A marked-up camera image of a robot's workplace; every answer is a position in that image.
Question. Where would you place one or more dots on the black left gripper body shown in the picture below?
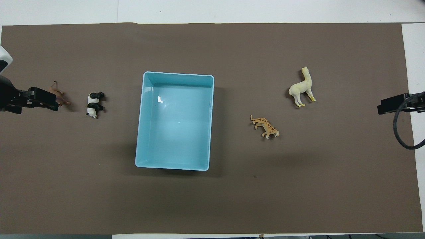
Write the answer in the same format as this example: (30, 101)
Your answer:
(8, 96)

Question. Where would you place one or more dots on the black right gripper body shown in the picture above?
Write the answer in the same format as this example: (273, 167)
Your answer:
(417, 101)

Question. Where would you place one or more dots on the brown horse toy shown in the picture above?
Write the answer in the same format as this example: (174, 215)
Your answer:
(60, 96)

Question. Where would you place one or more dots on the black and white panda toy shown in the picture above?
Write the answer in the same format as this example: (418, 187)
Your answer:
(94, 105)

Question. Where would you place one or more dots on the cream alpaca toy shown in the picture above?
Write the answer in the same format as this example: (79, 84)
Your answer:
(298, 89)

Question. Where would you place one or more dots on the orange striped tiger toy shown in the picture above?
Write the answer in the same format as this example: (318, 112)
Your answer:
(266, 125)

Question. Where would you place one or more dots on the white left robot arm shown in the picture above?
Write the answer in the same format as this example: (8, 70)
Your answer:
(4, 58)

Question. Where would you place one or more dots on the light blue storage box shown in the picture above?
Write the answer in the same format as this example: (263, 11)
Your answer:
(176, 126)

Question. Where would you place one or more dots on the brown table mat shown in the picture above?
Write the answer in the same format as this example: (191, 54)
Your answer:
(298, 186)

